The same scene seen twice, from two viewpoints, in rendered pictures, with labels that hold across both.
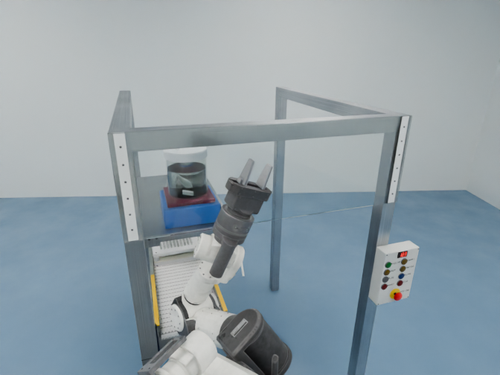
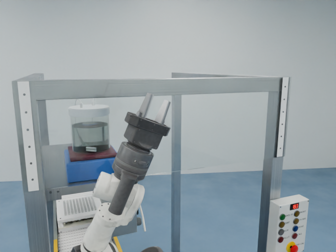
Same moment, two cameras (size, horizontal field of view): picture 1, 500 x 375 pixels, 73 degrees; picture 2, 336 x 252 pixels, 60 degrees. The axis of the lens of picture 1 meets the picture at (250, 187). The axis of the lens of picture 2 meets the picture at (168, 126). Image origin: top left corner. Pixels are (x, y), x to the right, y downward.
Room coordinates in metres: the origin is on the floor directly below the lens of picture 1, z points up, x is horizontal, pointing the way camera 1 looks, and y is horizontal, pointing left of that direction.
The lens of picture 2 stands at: (0.05, -0.01, 1.65)
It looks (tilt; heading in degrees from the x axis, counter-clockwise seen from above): 11 degrees down; 357
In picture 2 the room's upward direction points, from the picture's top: straight up
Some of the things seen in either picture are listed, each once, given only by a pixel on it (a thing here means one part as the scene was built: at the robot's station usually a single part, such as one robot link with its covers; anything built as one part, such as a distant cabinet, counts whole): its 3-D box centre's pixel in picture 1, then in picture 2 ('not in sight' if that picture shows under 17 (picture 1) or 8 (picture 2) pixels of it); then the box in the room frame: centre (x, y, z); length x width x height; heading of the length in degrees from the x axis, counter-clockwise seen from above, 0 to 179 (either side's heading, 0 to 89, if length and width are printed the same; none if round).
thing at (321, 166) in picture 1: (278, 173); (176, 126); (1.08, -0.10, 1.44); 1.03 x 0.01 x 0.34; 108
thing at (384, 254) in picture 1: (393, 272); (287, 226); (1.23, -0.62, 0.94); 0.17 x 0.06 x 0.26; 108
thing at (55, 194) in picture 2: (152, 241); (53, 194); (1.01, 0.33, 1.22); 0.05 x 0.01 x 0.04; 108
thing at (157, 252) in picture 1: (175, 240); (79, 207); (1.62, 0.41, 0.86); 0.25 x 0.24 x 0.02; 109
